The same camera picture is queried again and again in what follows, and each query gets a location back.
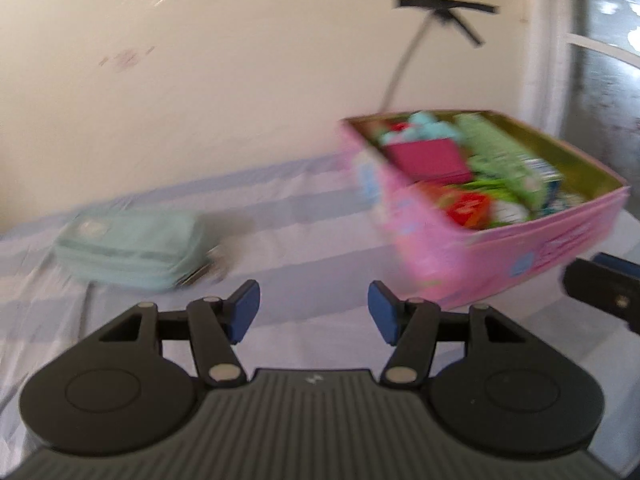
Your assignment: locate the blue and white packet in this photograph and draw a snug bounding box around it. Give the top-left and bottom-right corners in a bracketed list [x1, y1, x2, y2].
[537, 185, 587, 218]

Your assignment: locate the red cigarette box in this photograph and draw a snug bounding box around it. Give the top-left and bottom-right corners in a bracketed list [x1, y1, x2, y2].
[440, 189, 494, 231]

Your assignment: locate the striped blue tablecloth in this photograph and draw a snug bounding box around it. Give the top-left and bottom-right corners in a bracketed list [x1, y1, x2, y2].
[0, 152, 640, 480]

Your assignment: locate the pink cardboard box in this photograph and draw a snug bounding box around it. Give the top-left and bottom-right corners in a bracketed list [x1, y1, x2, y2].
[340, 109, 631, 311]

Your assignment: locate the teal zipper pouch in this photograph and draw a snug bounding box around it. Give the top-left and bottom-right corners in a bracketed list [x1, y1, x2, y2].
[53, 209, 227, 295]

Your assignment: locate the grey wall cable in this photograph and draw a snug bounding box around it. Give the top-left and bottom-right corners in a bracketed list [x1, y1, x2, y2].
[382, 12, 437, 112]

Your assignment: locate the frosted glass window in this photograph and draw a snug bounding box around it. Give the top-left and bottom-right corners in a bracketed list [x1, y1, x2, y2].
[525, 0, 640, 181]

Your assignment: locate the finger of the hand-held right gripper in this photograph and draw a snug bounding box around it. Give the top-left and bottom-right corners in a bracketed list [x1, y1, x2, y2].
[562, 252, 640, 333]

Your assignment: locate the magenta packet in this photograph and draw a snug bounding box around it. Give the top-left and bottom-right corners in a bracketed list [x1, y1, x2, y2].
[382, 139, 474, 186]

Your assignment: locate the teal plush toy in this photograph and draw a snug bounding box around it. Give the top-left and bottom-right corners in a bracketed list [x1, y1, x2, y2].
[377, 112, 462, 147]

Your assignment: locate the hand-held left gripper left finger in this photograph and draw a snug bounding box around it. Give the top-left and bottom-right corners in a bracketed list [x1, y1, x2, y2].
[95, 280, 262, 387]

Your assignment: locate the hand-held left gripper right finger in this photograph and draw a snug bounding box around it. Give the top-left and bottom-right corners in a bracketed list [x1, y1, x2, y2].
[367, 281, 543, 389]

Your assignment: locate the black tape cross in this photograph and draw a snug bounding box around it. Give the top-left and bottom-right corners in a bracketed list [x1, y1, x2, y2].
[392, 0, 499, 49]

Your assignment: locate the green cardboard box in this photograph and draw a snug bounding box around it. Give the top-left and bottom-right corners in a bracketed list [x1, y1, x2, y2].
[452, 112, 563, 211]

